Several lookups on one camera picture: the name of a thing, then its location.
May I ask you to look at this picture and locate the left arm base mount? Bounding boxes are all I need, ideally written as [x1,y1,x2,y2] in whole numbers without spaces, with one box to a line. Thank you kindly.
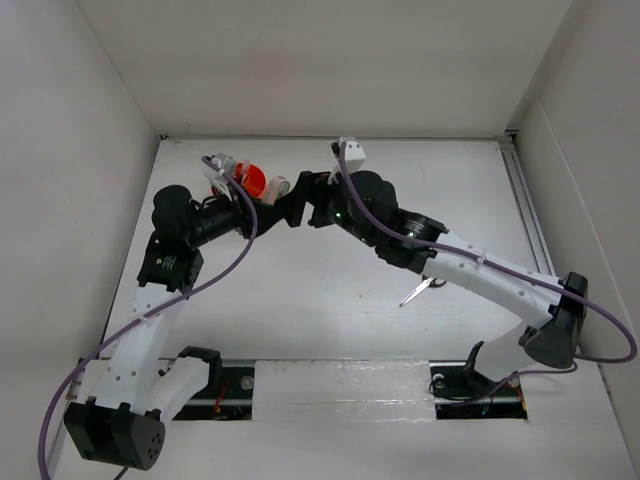
[174,363,255,421]

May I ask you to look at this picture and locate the orange round organizer container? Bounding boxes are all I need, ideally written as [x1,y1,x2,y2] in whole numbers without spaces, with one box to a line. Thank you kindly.
[233,162,268,199]

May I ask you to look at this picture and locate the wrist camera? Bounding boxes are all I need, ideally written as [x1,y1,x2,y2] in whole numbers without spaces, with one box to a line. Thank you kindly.
[328,137,366,184]
[201,153,237,198]

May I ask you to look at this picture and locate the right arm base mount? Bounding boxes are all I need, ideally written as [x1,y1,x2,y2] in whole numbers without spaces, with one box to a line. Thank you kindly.
[428,342,528,420]

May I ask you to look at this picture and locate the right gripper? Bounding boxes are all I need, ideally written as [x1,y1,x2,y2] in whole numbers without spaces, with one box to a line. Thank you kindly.
[276,166,379,247]

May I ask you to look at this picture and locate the black handled scissors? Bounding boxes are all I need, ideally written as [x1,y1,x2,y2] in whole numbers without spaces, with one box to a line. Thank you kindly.
[399,277,447,308]

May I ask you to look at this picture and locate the aluminium rail right edge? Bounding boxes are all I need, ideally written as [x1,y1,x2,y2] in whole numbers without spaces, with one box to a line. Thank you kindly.
[497,131,556,276]

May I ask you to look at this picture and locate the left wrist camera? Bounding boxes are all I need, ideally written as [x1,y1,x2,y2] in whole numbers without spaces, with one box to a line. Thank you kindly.
[201,153,237,198]

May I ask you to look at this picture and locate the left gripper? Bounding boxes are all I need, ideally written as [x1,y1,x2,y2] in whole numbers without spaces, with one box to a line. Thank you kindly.
[185,178,284,248]

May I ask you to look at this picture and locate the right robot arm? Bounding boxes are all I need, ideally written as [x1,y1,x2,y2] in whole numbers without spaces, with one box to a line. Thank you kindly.
[276,171,588,394]

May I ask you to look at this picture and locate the pink thin pen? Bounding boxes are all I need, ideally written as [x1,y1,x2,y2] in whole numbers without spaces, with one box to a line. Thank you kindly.
[241,160,251,185]

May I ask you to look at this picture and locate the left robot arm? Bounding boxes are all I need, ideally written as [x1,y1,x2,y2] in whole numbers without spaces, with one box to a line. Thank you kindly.
[64,185,289,471]

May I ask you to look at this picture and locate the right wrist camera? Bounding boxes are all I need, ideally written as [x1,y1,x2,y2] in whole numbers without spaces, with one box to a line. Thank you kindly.
[328,137,366,184]

